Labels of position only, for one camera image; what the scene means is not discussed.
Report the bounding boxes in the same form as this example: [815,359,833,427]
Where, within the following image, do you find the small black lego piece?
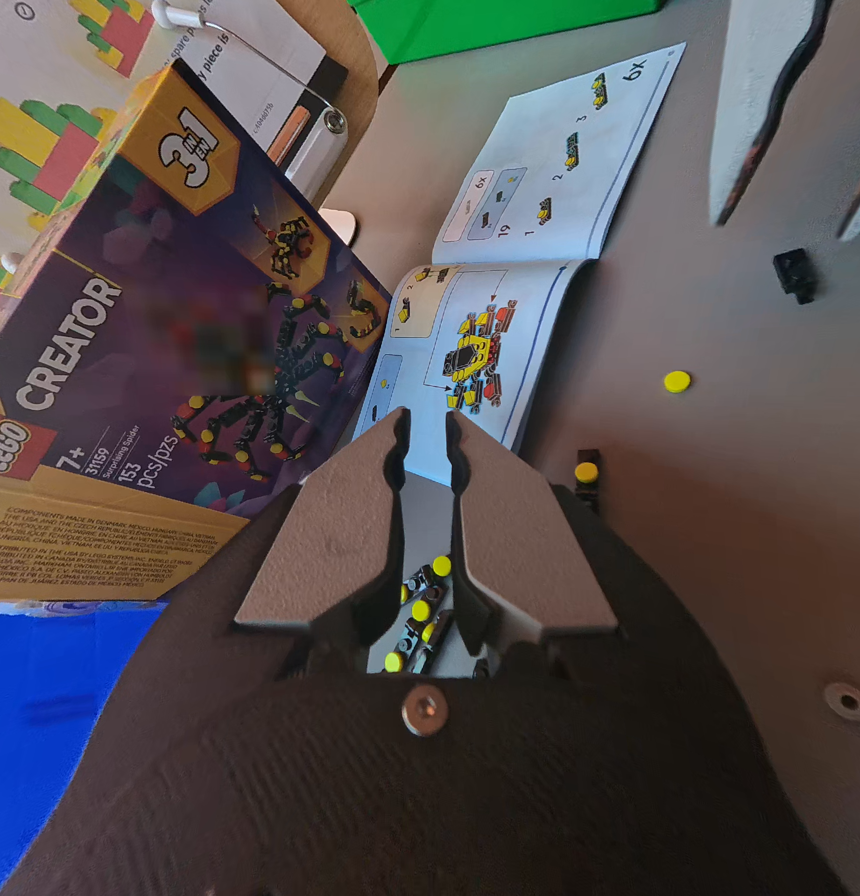
[773,248,818,305]

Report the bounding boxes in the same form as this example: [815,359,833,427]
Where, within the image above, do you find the pile of black yellow lego parts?
[381,553,456,676]

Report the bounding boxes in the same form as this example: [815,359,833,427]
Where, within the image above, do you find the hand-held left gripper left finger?
[234,407,411,632]

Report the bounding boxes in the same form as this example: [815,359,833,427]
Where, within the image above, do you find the purple lego set box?
[0,57,392,603]

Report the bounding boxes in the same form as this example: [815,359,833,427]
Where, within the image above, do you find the green plastic bin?
[349,0,663,65]

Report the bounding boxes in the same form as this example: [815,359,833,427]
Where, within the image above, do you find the light blue instruction booklet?
[351,42,686,487]

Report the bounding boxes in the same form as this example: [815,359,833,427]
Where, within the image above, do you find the metal clipboard clip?
[153,0,350,177]

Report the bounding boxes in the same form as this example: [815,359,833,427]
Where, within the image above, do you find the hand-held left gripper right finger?
[445,411,620,642]

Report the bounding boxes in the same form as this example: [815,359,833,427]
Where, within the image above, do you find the black lego piece yellow stud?
[573,448,603,516]

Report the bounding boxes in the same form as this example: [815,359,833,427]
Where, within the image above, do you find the wooden clipboard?
[0,0,382,247]

